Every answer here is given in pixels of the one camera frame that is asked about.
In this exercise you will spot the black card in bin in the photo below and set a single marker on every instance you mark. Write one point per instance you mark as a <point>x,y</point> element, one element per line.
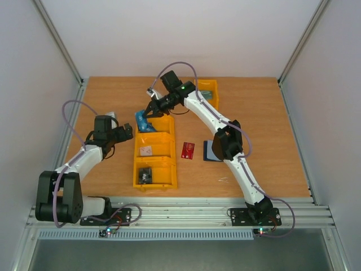
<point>145,176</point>

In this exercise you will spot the blue card holder wallet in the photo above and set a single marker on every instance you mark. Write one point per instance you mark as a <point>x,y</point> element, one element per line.
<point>208,154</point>

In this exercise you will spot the blue card in bin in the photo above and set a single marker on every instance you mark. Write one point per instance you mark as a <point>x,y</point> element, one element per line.
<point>149,128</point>

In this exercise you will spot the red credit card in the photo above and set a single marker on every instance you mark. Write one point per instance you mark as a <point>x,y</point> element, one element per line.
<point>188,150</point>

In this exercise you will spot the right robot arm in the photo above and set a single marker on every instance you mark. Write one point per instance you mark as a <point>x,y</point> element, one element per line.
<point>227,143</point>

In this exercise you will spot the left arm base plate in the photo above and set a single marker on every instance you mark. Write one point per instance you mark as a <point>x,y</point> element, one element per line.
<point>124,215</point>

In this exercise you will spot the grey slotted cable duct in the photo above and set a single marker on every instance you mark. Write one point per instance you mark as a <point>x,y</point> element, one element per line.
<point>148,234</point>

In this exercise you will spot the yellow single bin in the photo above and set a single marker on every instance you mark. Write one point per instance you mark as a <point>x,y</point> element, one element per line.
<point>209,84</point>

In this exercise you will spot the yellow bin of row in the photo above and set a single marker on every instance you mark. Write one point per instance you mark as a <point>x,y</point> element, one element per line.
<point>163,144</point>
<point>163,124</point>
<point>164,173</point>

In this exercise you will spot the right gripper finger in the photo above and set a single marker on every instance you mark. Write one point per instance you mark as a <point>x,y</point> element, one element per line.
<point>151,109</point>
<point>159,114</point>

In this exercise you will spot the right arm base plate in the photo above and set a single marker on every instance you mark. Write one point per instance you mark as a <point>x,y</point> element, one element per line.
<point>240,217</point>

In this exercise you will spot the yellow bin top of row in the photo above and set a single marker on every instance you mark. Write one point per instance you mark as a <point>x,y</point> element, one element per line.
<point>163,124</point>

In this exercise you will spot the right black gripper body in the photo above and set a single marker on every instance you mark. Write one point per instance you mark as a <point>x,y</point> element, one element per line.
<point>155,104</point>

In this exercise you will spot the white card in bin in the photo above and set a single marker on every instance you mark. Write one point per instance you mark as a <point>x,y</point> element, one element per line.
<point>145,151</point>

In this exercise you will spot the yellow bin middle of row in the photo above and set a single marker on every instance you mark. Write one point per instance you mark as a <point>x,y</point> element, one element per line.
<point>163,144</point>

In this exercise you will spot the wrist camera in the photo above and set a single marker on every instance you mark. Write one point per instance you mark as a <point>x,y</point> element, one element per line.
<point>153,93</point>
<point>112,115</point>

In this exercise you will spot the teal card in single bin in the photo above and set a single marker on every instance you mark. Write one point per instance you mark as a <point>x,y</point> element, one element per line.
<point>207,94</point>

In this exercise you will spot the blue VIP card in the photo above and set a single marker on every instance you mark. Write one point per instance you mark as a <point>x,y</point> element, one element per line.
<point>141,121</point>

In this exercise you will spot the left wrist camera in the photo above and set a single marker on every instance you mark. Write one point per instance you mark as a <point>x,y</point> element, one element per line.
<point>112,115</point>

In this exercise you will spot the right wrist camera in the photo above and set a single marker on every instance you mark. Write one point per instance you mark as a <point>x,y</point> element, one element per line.
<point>153,93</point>

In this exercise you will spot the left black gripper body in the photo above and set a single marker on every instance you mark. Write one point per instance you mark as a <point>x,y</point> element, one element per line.
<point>122,137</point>

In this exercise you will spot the yellow bin bottom of row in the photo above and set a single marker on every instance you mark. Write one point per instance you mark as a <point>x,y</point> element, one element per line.
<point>164,173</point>

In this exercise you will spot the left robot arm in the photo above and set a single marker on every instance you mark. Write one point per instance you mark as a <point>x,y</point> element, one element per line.
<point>59,194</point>

